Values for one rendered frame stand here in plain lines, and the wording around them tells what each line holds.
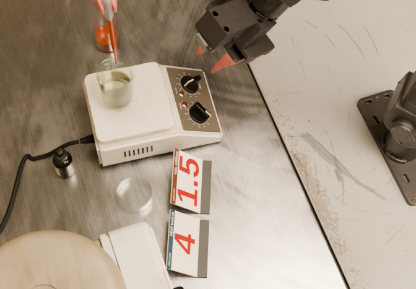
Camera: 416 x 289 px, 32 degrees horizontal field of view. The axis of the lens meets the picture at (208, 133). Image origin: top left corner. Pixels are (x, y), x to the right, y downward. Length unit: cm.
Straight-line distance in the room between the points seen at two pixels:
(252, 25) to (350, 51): 35
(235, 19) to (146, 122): 22
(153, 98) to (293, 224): 29
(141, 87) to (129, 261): 67
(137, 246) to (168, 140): 64
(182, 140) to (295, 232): 22
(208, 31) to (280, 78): 31
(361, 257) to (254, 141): 25
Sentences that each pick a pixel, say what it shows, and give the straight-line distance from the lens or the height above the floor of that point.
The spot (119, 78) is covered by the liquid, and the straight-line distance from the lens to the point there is 108.
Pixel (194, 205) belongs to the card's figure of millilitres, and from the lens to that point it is 112.
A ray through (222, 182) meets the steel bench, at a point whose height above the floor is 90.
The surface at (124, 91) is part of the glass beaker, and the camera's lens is 106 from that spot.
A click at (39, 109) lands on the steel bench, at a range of 122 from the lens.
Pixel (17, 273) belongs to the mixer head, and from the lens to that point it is 46.
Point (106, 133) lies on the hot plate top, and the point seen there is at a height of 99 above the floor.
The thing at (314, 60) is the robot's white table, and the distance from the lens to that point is 127.
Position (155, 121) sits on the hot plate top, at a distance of 109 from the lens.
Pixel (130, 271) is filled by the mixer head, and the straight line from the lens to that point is 47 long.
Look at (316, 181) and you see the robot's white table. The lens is 117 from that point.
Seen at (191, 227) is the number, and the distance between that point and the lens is 110.
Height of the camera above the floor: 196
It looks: 63 degrees down
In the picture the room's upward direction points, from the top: 7 degrees clockwise
